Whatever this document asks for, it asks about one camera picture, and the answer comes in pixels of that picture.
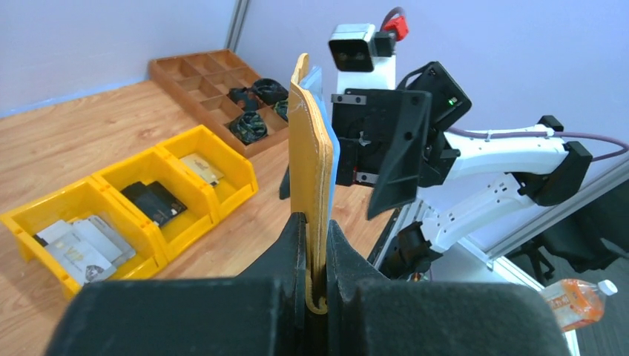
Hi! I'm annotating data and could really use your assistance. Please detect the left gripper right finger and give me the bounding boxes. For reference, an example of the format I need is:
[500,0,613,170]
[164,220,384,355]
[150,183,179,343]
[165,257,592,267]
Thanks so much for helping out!
[327,221,570,355]

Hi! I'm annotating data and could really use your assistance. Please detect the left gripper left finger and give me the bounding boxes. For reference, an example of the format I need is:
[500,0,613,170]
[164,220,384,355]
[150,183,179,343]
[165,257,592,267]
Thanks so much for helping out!
[45,213,306,355]

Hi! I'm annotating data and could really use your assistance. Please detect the wooden compartment tray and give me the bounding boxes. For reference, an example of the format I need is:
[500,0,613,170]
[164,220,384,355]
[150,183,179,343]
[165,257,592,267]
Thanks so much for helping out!
[148,49,289,158]

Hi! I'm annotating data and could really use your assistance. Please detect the grey cards in left bin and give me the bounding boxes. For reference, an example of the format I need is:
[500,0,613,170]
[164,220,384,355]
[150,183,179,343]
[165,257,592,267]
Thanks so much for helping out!
[34,215,136,286]

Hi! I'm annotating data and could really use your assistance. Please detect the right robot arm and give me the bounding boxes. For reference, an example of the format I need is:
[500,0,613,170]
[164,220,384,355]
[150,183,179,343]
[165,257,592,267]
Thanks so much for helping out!
[288,61,593,282]

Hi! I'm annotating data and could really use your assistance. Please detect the black coiled strap left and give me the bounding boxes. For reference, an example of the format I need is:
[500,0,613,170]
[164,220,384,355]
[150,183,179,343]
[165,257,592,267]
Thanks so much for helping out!
[228,110,269,146]

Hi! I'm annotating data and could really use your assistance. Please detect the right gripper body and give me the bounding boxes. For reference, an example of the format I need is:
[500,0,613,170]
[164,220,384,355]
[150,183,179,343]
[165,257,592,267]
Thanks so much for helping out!
[331,89,409,186]

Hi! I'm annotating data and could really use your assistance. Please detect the black green coiled strap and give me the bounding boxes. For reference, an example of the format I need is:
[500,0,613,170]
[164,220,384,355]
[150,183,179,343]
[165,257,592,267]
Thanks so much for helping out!
[273,98,291,123]

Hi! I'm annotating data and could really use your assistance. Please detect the black coiled strap right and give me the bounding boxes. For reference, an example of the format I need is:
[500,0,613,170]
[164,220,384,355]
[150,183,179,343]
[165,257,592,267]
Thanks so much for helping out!
[251,78,290,107]

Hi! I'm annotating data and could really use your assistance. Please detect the black card holders in bin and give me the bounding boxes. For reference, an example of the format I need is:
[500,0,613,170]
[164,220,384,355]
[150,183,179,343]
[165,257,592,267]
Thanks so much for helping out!
[121,181,188,228]

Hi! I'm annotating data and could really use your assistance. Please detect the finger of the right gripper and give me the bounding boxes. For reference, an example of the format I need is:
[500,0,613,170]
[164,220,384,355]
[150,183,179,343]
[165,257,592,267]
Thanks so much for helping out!
[366,90,432,220]
[279,166,290,200]

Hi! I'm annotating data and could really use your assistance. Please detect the black coiled strap upper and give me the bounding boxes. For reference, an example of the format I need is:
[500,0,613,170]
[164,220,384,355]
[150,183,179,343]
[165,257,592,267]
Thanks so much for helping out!
[227,87,261,113]

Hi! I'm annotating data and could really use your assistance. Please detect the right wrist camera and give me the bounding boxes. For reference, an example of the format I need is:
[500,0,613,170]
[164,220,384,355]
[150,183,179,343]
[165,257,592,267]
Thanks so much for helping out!
[329,23,398,93]

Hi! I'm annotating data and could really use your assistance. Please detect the orange drink bottle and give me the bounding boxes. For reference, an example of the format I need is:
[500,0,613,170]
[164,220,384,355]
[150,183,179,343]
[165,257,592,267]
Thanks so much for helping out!
[539,279,618,332]

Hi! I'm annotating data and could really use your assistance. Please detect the yellow three-compartment bin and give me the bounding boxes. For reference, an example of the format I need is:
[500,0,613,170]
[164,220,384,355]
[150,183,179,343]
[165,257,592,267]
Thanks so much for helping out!
[1,125,258,299]

